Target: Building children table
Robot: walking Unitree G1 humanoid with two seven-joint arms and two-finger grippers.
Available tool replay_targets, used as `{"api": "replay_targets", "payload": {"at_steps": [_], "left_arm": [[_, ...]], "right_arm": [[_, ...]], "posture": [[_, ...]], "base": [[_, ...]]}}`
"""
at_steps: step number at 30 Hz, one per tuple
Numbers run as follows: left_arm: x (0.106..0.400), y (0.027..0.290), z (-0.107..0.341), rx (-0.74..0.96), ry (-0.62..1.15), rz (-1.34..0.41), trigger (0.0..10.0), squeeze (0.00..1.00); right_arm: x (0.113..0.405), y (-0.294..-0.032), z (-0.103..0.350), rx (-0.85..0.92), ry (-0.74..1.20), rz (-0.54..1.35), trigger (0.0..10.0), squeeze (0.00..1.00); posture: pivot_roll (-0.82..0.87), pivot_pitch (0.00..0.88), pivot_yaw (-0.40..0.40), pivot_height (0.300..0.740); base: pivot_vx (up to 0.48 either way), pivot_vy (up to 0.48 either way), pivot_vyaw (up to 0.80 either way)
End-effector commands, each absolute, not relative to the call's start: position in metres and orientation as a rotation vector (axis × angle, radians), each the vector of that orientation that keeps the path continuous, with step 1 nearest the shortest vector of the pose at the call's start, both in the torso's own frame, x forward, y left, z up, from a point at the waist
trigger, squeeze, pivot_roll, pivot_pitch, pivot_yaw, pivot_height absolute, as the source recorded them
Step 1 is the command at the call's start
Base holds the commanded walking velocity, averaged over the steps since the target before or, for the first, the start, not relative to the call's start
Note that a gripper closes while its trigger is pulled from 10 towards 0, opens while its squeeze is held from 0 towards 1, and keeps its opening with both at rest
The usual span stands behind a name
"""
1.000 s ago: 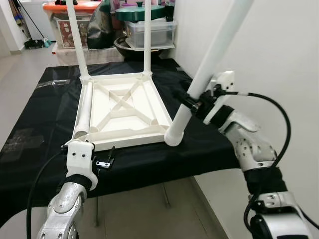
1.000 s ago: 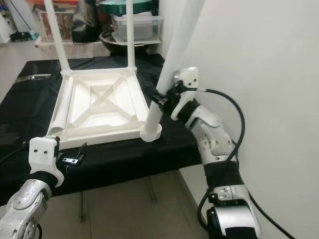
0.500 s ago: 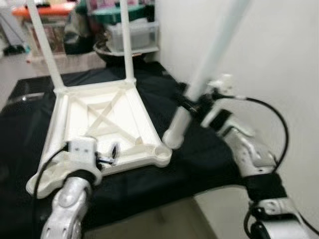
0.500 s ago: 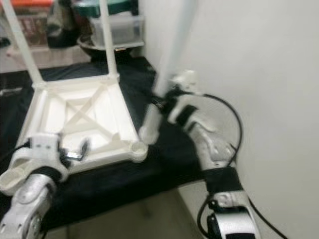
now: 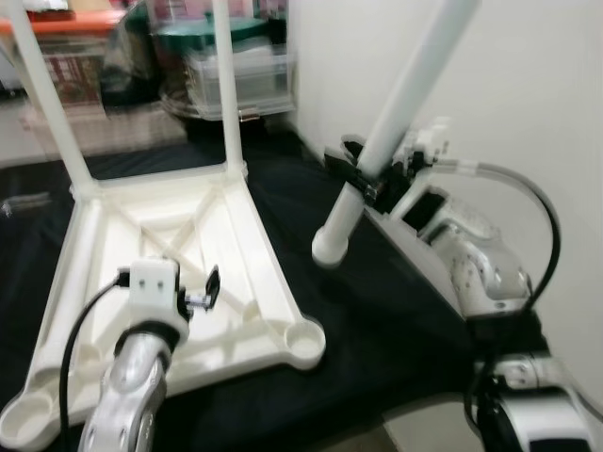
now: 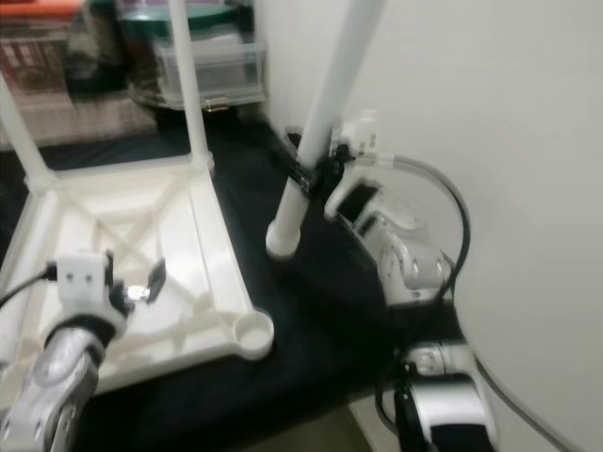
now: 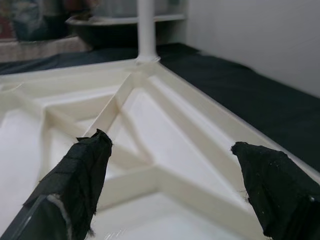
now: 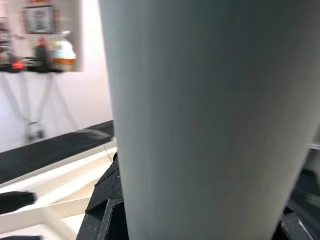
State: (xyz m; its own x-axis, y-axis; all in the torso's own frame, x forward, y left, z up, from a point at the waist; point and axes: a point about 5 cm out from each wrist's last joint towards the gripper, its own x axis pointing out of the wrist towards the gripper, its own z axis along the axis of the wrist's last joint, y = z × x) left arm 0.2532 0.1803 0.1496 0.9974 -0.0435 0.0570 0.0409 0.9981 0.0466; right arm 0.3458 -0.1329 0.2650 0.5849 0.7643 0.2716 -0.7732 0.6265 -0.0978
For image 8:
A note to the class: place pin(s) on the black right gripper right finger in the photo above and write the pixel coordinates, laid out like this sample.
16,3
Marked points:
300,220

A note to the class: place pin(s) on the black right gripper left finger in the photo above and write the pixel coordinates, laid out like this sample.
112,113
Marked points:
107,200

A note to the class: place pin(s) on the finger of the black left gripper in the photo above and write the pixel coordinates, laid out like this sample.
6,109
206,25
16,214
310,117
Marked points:
20,238
15,201

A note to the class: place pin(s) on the white plastic children tabletop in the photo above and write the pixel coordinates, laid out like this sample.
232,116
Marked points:
62,175

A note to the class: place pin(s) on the white plastic table leg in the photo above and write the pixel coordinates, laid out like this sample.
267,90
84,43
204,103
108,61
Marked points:
212,100

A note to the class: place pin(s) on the black tablecloth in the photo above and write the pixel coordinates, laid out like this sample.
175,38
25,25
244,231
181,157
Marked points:
50,150

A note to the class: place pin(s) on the black power adapter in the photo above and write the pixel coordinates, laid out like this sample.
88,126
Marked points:
40,133

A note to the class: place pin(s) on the black power strip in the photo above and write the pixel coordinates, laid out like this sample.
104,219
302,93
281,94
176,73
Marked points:
37,69

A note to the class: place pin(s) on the framed wall picture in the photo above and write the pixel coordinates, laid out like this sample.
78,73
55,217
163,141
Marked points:
40,20

